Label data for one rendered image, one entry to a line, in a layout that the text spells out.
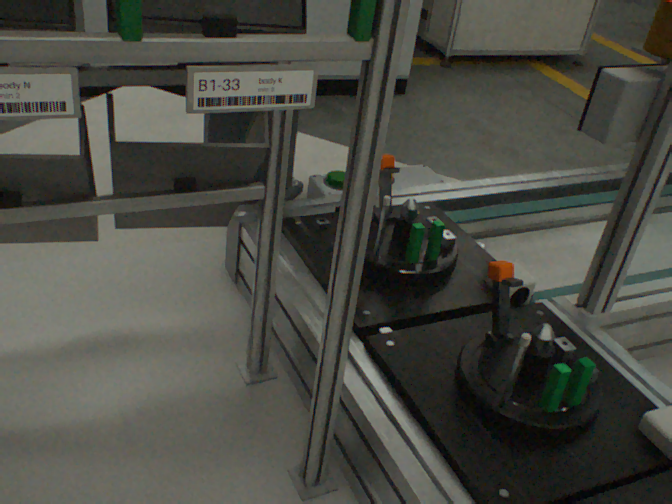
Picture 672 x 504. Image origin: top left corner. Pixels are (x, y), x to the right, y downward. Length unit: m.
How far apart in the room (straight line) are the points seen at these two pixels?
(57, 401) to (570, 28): 5.04
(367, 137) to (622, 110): 0.36
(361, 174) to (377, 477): 0.30
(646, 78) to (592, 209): 0.45
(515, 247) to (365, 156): 0.60
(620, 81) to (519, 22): 4.52
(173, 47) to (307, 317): 0.42
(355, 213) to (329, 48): 0.13
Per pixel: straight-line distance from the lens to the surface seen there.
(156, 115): 1.53
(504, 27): 5.27
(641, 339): 1.04
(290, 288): 0.85
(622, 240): 0.88
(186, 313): 0.96
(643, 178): 0.85
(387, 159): 0.92
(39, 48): 0.45
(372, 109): 0.53
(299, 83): 0.49
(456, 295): 0.87
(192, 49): 0.47
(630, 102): 0.82
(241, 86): 0.48
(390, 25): 0.51
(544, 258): 1.11
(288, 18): 0.53
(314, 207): 1.02
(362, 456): 0.73
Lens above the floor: 1.45
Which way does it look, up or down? 32 degrees down
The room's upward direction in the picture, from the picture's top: 9 degrees clockwise
